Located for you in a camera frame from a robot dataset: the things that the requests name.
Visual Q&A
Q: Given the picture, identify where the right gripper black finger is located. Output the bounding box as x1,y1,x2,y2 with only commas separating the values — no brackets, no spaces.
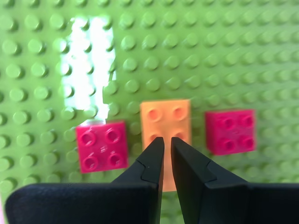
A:
171,136,299,224
5,136,165,224

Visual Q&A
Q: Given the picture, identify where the yellow oblong toy brick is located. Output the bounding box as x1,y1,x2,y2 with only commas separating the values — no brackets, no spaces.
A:
139,98,192,193

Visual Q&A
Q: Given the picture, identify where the red square toy brick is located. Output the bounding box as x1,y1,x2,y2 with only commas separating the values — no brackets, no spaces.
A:
204,109,257,156
75,120,129,174

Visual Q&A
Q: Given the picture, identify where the green studded baseplate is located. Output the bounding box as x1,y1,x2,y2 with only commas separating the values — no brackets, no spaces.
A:
0,0,299,224

